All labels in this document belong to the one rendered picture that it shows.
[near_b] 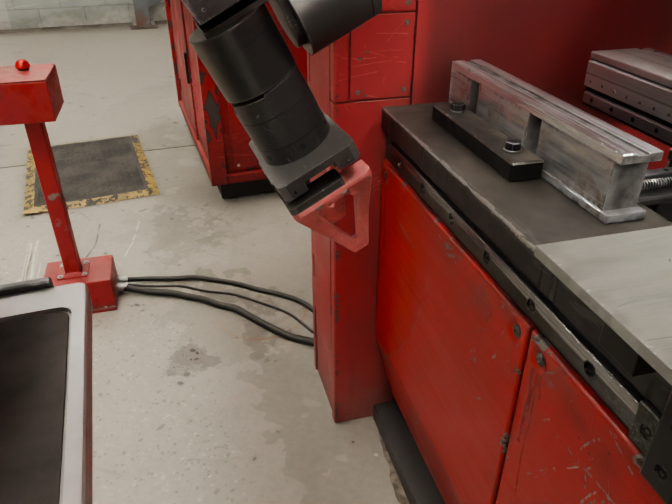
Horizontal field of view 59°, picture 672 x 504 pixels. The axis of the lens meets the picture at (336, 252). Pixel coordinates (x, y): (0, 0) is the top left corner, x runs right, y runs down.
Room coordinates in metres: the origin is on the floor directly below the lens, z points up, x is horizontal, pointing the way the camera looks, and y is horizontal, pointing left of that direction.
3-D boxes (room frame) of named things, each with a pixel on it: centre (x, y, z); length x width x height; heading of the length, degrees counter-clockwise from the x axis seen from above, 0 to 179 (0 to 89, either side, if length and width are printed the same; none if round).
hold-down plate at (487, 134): (0.97, -0.25, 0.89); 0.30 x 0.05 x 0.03; 15
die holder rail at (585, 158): (0.93, -0.31, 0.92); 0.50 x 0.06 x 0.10; 15
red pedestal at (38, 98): (1.75, 0.91, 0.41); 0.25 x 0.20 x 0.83; 105
